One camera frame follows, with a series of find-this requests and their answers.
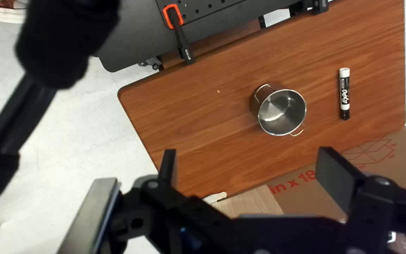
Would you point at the brown cardboard wall, red print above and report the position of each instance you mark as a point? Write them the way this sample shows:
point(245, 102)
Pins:
point(376, 174)

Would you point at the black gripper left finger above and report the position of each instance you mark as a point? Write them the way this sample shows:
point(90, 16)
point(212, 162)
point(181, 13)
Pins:
point(167, 167)

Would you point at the black marker with white cap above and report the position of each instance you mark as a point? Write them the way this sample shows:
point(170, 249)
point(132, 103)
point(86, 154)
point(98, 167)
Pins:
point(344, 93)

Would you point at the orange and black bar clamp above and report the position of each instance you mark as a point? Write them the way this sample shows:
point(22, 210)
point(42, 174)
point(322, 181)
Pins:
point(177, 30)

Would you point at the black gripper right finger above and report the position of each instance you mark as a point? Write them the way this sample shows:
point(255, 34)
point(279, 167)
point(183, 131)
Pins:
point(338, 177)

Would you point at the small stainless steel pot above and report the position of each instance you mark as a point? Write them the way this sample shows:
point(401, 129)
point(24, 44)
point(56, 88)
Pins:
point(280, 112)

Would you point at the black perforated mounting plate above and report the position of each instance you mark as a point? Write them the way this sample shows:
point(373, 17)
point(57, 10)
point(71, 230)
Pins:
point(136, 33)

